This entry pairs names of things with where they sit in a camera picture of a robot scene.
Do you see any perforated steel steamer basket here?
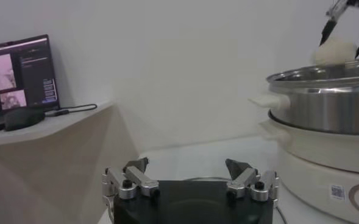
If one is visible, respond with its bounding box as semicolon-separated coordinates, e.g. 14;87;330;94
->
248;56;359;136

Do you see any glass lid with cream handle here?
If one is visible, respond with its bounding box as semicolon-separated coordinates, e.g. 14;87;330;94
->
182;175;290;224

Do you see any thin black looped cable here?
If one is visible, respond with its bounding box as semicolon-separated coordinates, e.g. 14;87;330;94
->
43;103;98;118

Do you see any white electric cooker base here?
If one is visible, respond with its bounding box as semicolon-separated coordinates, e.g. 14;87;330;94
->
258;118;359;224

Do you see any black laptop with dark screen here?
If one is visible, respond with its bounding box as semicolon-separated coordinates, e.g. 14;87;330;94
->
0;34;60;135

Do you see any black computer mouse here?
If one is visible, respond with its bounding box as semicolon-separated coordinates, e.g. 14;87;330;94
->
4;106;46;132

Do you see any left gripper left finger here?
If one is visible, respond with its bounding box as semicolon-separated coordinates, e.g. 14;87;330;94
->
102;156;161;201

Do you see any white steamed baozi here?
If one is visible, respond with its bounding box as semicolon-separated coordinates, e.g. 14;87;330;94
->
311;38;358;66

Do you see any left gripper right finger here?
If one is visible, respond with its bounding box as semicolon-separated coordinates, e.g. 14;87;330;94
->
225;158;281;203

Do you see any white side table with mouse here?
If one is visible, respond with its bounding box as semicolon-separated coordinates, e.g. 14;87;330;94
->
0;100;118;150

